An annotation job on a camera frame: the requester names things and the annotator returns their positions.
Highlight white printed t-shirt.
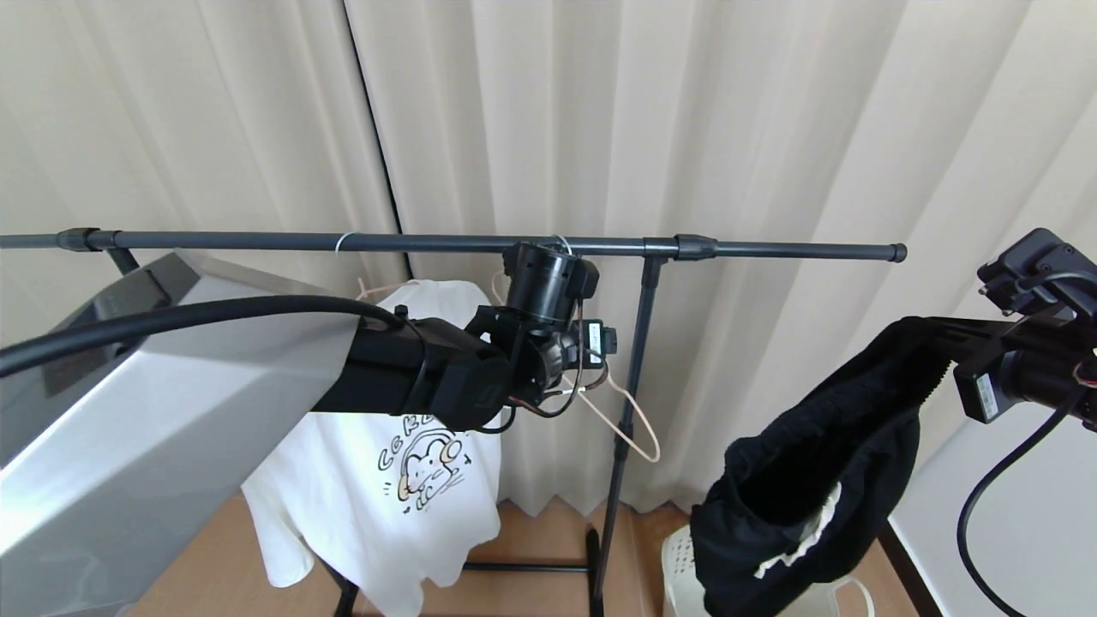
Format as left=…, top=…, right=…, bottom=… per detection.
left=240, top=279, right=507, bottom=617

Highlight beige curtain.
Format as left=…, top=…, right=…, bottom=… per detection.
left=0, top=0, right=1097, bottom=519

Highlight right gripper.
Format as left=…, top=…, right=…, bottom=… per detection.
left=953, top=343, right=1097, bottom=429

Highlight pink clothes hanger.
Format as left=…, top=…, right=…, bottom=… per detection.
left=490, top=236, right=662, bottom=464
left=334, top=231, right=421, bottom=303

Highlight black clothes rack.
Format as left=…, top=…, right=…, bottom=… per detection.
left=0, top=227, right=908, bottom=617

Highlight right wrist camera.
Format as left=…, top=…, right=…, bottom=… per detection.
left=977, top=227, right=1097, bottom=320

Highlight black garment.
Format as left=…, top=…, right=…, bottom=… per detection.
left=690, top=315, right=956, bottom=617

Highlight white laundry basket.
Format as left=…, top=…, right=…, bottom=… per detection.
left=660, top=523, right=875, bottom=617

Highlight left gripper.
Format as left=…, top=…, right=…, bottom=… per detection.
left=536, top=321, right=618, bottom=399

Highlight black cable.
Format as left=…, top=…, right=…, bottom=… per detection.
left=0, top=296, right=404, bottom=378
left=957, top=390, right=1089, bottom=617

